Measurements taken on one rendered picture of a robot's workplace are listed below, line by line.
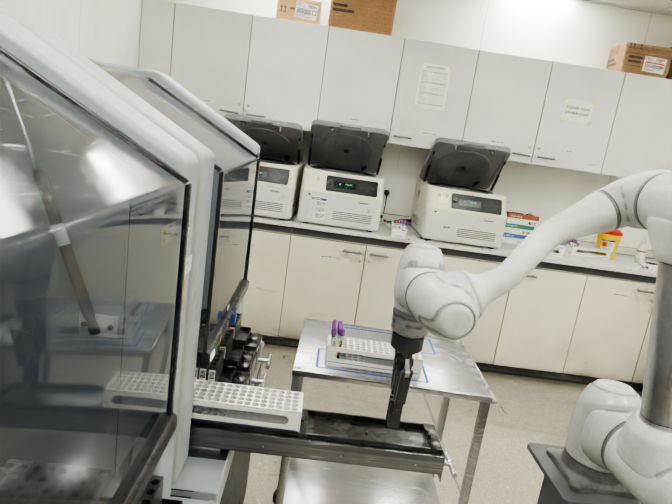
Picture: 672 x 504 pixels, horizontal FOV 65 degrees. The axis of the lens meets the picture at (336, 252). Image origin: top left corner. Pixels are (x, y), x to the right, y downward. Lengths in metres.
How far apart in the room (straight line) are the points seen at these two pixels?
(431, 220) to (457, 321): 2.60
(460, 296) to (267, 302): 2.74
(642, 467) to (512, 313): 2.55
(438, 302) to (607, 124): 3.33
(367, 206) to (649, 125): 2.08
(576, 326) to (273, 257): 2.17
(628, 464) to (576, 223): 0.57
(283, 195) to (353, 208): 0.47
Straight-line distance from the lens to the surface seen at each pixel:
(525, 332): 3.96
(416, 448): 1.34
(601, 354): 4.25
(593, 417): 1.56
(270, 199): 3.50
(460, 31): 4.26
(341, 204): 3.50
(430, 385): 1.65
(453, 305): 0.99
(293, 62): 3.78
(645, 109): 4.35
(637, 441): 1.42
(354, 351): 1.62
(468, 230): 3.65
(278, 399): 1.34
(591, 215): 1.32
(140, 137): 0.89
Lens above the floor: 1.51
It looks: 12 degrees down
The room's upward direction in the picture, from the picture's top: 8 degrees clockwise
